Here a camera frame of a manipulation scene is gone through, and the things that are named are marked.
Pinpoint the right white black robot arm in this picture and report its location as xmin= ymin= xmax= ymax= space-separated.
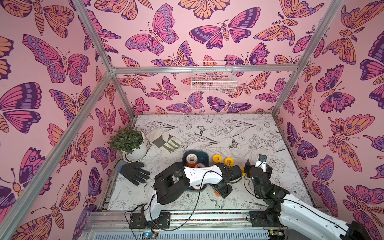
xmin=244 ymin=161 xmax=371 ymax=240

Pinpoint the green circuit board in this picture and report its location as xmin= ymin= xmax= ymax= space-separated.
xmin=142 ymin=232 xmax=158 ymax=240

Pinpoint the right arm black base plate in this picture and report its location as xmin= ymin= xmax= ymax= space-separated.
xmin=250 ymin=209 xmax=281 ymax=228

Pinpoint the black rubber glove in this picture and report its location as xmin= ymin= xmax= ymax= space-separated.
xmin=115 ymin=160 xmax=150 ymax=186

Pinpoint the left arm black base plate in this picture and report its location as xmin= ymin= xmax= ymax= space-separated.
xmin=129 ymin=213 xmax=171 ymax=229

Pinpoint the beige grey work glove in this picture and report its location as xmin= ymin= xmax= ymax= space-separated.
xmin=147 ymin=128 xmax=182 ymax=154

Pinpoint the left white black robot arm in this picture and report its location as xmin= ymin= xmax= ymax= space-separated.
xmin=144 ymin=162 xmax=243 ymax=222

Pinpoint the teal plastic storage tray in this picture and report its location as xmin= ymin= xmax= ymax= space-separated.
xmin=182 ymin=150 xmax=210 ymax=177

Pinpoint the yellow sealing tape roll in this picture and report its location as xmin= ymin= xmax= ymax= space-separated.
xmin=224 ymin=157 xmax=235 ymax=167
xmin=212 ymin=154 xmax=223 ymax=164

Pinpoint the white wire wall basket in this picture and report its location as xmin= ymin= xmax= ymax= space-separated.
xmin=190 ymin=65 xmax=238 ymax=94

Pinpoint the green potted plant white pot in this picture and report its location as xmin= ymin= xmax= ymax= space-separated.
xmin=109 ymin=128 xmax=148 ymax=163

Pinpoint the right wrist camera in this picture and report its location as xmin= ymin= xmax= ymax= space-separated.
xmin=256 ymin=154 xmax=267 ymax=172

